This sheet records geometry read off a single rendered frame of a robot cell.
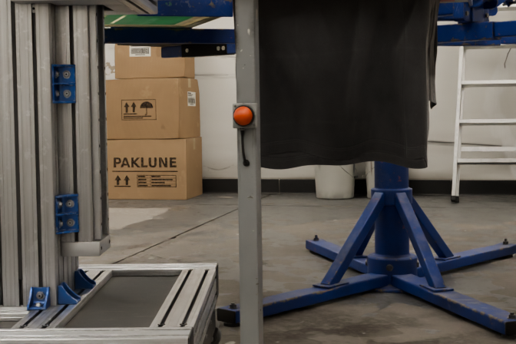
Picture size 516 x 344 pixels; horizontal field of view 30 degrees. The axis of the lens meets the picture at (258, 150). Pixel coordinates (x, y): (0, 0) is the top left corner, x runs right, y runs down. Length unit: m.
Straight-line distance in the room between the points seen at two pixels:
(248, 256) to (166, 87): 4.77
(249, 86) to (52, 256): 0.62
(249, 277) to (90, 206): 0.46
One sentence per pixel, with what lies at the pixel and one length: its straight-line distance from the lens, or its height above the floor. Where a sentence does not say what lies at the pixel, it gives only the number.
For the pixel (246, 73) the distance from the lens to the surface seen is 1.92.
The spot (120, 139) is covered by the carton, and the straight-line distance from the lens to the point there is 6.88.
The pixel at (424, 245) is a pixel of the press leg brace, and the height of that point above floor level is 0.18.
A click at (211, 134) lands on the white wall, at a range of 7.08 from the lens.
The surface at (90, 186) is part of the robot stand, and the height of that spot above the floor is 0.49.
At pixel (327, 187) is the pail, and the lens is 6.53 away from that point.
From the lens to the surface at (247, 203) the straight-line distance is 1.93.
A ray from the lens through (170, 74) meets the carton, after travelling 6.72.
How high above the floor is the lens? 0.68
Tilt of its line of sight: 3 degrees down
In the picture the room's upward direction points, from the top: 1 degrees counter-clockwise
